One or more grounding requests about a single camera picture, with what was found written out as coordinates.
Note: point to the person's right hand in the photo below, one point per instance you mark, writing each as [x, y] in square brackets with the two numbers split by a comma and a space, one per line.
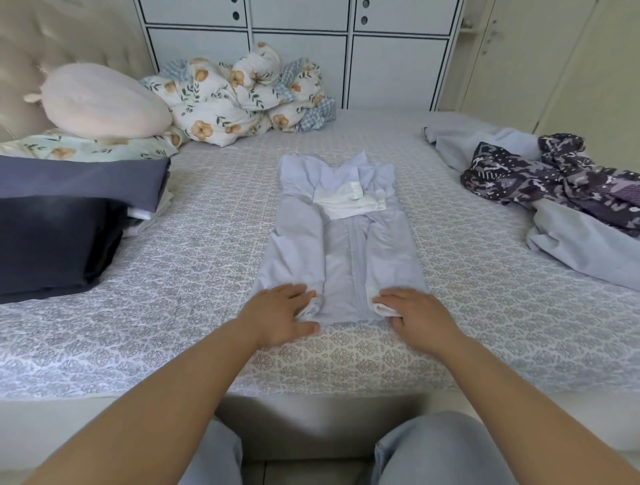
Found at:
[425, 322]

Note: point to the white printed t-shirt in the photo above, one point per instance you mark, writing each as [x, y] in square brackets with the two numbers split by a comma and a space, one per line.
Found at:
[145, 215]

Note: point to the person's right forearm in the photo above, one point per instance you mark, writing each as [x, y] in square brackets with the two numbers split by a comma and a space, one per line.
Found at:
[550, 420]

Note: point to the pink plush pillow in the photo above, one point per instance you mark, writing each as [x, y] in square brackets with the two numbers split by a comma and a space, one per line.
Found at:
[100, 100]

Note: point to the white wardrobe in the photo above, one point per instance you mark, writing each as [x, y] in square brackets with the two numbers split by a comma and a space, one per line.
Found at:
[400, 60]

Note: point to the beige tufted headboard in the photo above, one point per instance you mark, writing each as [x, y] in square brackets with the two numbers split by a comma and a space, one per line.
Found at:
[50, 50]

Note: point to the white door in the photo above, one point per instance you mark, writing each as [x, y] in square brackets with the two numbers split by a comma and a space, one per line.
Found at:
[550, 60]

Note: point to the floral pillow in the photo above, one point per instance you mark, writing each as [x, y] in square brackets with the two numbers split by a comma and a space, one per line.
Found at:
[90, 147]

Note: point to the light lavender sunscreen jacket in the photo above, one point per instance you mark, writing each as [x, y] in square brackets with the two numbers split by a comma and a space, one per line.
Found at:
[340, 250]

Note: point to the person's left hand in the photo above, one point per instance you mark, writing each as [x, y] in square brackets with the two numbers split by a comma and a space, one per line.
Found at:
[275, 318]

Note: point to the person's left forearm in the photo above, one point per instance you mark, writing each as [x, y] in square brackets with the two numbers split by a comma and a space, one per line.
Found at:
[140, 420]

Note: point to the bed with grey patterned sheet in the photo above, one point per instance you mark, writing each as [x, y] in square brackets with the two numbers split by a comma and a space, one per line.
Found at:
[200, 260]

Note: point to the dark purple patterned garment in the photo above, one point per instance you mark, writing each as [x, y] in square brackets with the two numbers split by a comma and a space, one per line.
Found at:
[560, 180]

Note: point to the grey printed t-shirt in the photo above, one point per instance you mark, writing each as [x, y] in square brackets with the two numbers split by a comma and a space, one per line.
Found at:
[80, 180]

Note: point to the floral bunched quilt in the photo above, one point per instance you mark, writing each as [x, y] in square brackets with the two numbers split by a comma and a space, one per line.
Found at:
[312, 100]

